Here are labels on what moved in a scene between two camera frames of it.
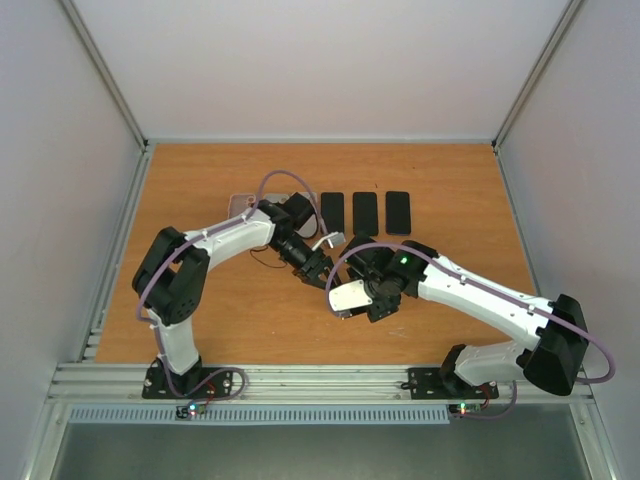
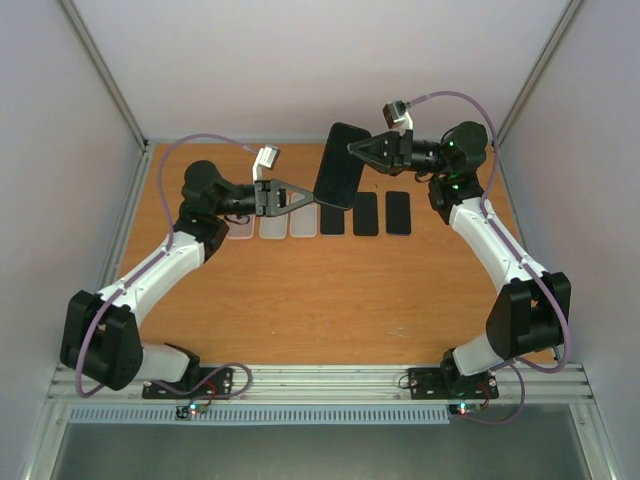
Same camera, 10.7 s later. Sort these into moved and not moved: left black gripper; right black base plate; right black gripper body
Moved: right black gripper body; left black gripper
Not moved: right black base plate
